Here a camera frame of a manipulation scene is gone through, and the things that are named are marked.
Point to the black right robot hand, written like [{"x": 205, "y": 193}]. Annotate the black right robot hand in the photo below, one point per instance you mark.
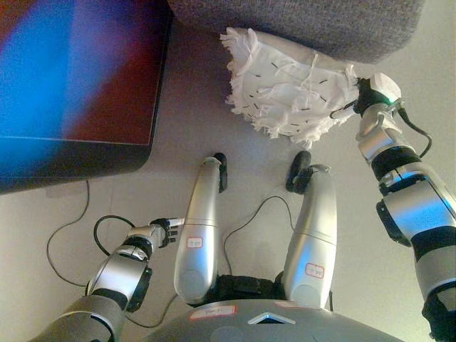
[{"x": 375, "y": 92}]

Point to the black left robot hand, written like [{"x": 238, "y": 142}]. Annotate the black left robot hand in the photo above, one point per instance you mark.
[{"x": 164, "y": 231}]

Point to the white fringed pillow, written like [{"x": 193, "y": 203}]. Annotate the white fringed pillow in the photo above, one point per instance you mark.
[{"x": 285, "y": 92}]

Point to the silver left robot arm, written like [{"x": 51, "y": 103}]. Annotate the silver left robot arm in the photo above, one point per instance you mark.
[{"x": 114, "y": 274}]

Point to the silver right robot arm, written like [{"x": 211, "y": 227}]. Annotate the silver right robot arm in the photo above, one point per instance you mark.
[{"x": 420, "y": 206}]

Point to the red-edged left leg label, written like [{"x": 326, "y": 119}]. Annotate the red-edged left leg label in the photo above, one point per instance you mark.
[{"x": 195, "y": 242}]

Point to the red-edged leg label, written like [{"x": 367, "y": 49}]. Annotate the red-edged leg label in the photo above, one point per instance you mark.
[
  {"x": 316, "y": 270},
  {"x": 195, "y": 242}
]

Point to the silver left robot leg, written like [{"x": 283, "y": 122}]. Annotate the silver left robot leg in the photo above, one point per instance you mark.
[{"x": 201, "y": 231}]

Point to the silver robot leg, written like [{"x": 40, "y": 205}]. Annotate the silver robot leg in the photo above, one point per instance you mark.
[
  {"x": 201, "y": 231},
  {"x": 313, "y": 242}
]

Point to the black left robot foot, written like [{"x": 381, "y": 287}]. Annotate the black left robot foot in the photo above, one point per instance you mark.
[{"x": 221, "y": 171}]

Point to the black robot foot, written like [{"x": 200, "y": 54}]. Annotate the black robot foot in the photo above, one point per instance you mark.
[
  {"x": 299, "y": 167},
  {"x": 221, "y": 171}
]

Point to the red-edged torso label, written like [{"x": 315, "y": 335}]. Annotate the red-edged torso label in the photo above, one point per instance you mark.
[{"x": 213, "y": 311}]

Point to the grey fabric armchair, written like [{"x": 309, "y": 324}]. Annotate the grey fabric armchair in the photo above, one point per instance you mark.
[{"x": 303, "y": 25}]

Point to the black right robot foot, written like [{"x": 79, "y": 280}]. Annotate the black right robot foot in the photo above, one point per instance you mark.
[{"x": 299, "y": 167}]

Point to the grey robot torso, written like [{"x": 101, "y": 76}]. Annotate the grey robot torso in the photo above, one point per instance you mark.
[{"x": 249, "y": 331}]

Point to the silver right robot leg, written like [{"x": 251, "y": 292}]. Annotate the silver right robot leg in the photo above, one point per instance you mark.
[{"x": 313, "y": 242}]

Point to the red-edged right leg label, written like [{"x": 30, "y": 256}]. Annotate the red-edged right leg label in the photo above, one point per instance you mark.
[{"x": 316, "y": 270}]

